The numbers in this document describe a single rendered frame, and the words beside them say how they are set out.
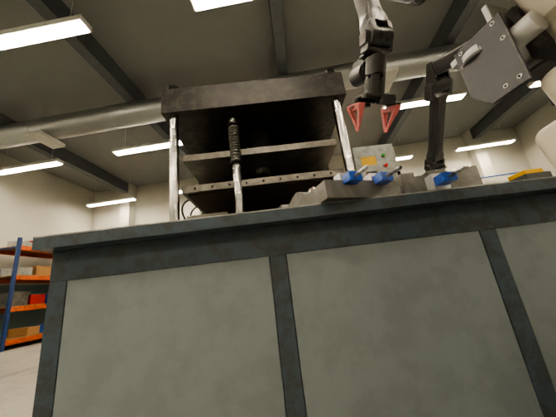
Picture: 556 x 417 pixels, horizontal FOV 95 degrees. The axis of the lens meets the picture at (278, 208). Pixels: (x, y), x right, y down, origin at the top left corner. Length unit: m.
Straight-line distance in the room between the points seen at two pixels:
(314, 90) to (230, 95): 0.60
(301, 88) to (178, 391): 1.80
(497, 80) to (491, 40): 0.08
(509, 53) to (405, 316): 0.64
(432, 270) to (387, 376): 0.31
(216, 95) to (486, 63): 1.61
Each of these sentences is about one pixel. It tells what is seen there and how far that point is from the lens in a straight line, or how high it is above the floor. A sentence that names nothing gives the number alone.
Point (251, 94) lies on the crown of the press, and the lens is 1.97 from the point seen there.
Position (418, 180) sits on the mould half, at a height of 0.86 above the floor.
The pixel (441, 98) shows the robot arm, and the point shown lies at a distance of 1.39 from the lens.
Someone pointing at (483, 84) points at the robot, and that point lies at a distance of 0.73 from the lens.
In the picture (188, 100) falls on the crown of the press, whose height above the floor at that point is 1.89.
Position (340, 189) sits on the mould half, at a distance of 0.75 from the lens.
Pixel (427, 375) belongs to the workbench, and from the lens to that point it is 0.88.
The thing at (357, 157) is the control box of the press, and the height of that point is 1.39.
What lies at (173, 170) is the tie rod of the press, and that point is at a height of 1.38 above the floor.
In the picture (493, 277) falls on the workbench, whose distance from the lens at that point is 0.98.
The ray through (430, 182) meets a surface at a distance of 0.91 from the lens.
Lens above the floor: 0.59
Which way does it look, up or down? 17 degrees up
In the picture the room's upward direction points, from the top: 7 degrees counter-clockwise
